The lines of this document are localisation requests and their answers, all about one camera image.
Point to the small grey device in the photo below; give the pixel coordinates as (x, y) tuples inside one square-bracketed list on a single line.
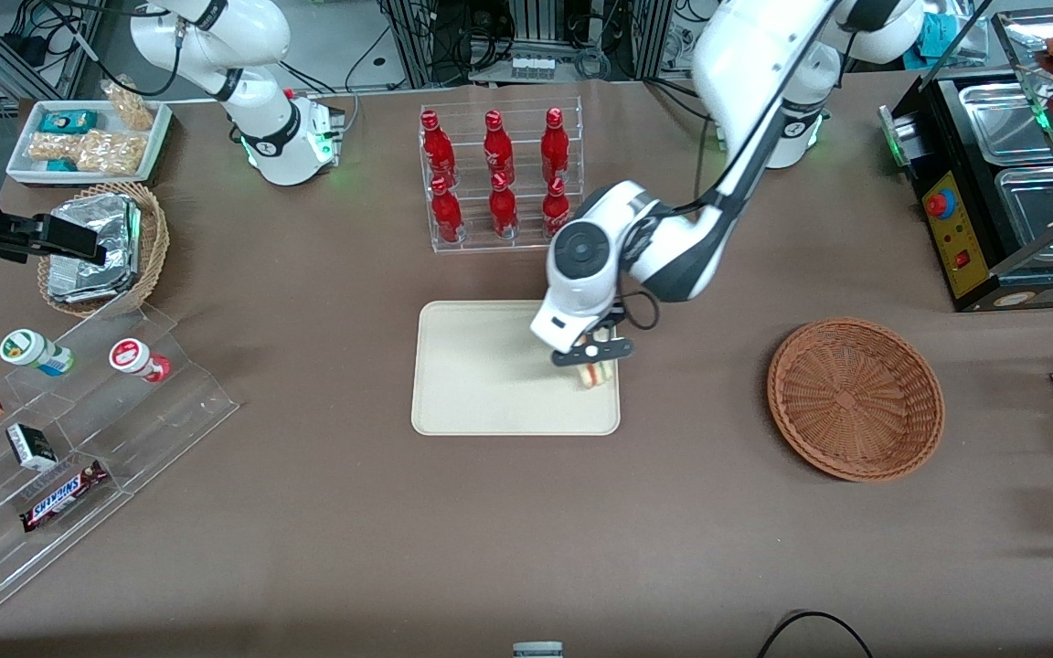
[(537, 650)]

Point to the red cola bottle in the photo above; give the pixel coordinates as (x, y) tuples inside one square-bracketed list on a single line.
[(555, 146), (446, 215), (503, 210), (555, 208), (496, 151), (438, 151)]

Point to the black food warmer cabinet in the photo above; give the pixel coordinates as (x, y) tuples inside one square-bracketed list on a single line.
[(942, 137)]

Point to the clear bag of crackers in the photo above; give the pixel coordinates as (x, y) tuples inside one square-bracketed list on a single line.
[(53, 146), (131, 105), (111, 153)]

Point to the teal cloth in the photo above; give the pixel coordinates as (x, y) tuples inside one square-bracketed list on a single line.
[(936, 38)]

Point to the clear acrylic stepped shelf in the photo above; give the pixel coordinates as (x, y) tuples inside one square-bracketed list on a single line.
[(152, 429)]

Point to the silver foil wrapped package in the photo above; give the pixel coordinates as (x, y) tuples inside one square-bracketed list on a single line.
[(92, 219), (88, 285)]

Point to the white power strip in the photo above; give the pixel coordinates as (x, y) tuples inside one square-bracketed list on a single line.
[(532, 68)]

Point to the triangular sandwich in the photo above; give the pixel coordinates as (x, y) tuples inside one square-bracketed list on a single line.
[(598, 376)]

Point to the small teal snack pack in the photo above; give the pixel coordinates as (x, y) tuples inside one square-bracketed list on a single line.
[(61, 165)]

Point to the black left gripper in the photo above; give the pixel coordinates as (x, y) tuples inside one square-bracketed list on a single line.
[(606, 323)]

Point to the round brown wicker basket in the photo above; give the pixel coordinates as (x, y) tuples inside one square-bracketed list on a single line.
[(856, 402)]

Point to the tan deep wicker basket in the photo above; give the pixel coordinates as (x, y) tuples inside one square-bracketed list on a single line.
[(154, 242)]

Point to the red lid yogurt cup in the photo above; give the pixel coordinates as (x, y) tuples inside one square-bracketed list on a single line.
[(135, 356)]

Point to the snickers chocolate bar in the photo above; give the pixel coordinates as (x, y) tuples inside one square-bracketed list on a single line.
[(63, 495)]

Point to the clear acrylic bottle rack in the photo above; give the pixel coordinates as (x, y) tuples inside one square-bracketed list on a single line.
[(526, 239)]

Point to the small black white carton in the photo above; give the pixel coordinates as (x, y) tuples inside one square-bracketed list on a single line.
[(31, 447)]

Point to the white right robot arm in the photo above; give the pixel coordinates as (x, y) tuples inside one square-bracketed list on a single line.
[(261, 119)]

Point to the green lid yogurt cup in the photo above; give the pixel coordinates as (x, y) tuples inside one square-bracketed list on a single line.
[(28, 349)]

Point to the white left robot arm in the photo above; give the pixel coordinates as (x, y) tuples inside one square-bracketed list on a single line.
[(673, 247)]

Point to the cream plastic tray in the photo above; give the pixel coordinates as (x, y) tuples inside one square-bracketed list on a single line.
[(490, 375)]

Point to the teal snack box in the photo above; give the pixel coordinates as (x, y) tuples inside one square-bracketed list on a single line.
[(68, 122)]

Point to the metal equipment rack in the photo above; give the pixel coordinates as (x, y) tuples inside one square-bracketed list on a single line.
[(453, 37)]

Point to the white rectangular snack tray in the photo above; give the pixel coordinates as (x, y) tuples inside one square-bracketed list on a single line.
[(24, 155)]

